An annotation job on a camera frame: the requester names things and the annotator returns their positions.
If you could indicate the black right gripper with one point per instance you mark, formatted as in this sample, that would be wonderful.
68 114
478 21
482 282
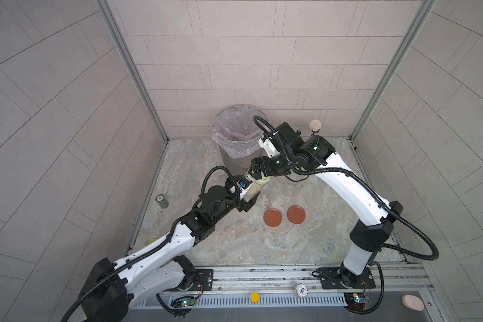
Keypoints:
267 169

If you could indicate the aluminium corner profile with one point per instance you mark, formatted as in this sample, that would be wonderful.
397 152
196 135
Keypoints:
407 41
105 10

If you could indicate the white round knob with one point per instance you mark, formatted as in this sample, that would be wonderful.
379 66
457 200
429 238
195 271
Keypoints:
300 291

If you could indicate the aluminium corner profile right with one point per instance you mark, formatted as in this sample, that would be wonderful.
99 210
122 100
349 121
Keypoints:
407 41

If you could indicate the red lidded rice jar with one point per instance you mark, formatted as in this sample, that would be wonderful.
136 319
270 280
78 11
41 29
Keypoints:
264 201

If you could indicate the red jar lid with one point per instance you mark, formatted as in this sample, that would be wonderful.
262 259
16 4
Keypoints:
273 217
296 214

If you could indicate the circuit board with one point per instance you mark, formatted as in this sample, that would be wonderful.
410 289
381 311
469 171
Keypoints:
356 301
184 302

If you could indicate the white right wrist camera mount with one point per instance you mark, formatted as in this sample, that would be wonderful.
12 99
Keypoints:
269 148

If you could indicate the left circuit board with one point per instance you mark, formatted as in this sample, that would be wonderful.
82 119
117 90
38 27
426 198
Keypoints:
184 302

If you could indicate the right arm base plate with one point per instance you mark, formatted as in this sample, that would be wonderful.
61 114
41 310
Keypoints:
330 278

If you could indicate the clear rice jar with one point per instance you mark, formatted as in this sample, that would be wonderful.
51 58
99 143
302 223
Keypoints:
294 187

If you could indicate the green lidded rice jar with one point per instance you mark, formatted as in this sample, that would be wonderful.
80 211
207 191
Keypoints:
256 187

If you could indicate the right circuit board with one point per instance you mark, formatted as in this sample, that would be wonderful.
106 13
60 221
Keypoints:
356 301

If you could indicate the clear plastic bin liner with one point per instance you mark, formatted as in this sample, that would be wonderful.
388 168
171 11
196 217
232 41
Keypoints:
234 130

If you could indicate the aluminium corner profile left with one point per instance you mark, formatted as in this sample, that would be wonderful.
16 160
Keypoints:
105 10

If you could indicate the metal mesh waste bin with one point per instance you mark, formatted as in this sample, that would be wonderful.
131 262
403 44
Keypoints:
238 166

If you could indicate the pink round pad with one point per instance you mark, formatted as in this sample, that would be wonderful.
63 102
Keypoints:
413 302

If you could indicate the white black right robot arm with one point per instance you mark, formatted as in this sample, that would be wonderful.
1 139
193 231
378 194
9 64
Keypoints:
287 152

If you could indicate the aluminium rail frame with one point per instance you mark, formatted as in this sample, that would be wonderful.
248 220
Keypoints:
232 286

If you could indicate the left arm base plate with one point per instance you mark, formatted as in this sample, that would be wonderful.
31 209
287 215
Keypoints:
198 280

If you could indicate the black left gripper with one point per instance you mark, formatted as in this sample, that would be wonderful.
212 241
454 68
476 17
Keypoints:
241 206

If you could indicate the small green can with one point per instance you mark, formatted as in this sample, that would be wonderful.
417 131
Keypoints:
162 201

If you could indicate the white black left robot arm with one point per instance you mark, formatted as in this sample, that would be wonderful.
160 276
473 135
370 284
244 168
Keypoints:
114 287

